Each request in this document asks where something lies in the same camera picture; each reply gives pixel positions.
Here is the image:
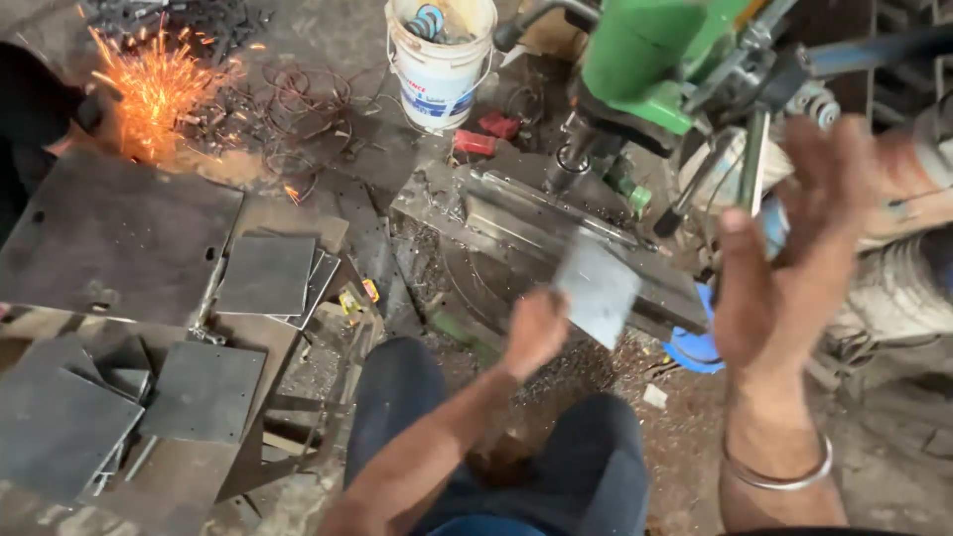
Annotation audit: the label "blue plastic container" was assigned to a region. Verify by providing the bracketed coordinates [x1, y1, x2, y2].
[663, 281, 726, 375]

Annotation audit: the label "person's blue trousers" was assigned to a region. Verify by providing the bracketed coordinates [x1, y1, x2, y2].
[342, 336, 650, 536]

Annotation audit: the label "square grey steel plate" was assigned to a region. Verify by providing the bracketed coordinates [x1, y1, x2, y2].
[0, 365, 145, 507]
[138, 341, 268, 446]
[214, 235, 317, 318]
[270, 249, 342, 332]

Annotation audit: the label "large dark steel plate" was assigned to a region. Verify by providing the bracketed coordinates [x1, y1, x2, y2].
[0, 146, 245, 329]

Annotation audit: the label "person's right hand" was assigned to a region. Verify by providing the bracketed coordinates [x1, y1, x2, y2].
[713, 113, 894, 376]

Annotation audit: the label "yellow small packet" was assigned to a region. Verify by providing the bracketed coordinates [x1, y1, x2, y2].
[339, 278, 381, 317]

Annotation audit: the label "tangle of scrap wire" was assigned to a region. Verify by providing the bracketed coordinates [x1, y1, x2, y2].
[186, 60, 396, 202]

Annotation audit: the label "red metal block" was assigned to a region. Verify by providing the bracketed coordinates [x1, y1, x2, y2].
[478, 112, 522, 141]
[453, 129, 498, 157]

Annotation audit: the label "small grey steel plate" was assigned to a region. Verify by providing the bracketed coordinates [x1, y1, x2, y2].
[551, 232, 644, 352]

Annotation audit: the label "person's left hand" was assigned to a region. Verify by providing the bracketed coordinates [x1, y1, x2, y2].
[501, 289, 573, 384]

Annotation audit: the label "silver metal bangle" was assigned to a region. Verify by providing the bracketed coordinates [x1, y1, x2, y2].
[721, 430, 835, 492]

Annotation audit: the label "steel drill table vise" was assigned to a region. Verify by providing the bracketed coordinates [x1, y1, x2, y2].
[390, 161, 710, 342]

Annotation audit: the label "white plastic bucket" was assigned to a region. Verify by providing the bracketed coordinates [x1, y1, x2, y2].
[383, 0, 498, 134]

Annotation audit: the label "green drill press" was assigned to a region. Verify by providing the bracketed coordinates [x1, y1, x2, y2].
[494, 0, 953, 239]

